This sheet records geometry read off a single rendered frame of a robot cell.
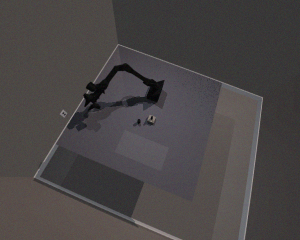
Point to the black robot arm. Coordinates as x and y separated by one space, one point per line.
99 88

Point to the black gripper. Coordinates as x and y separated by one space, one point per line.
94 104

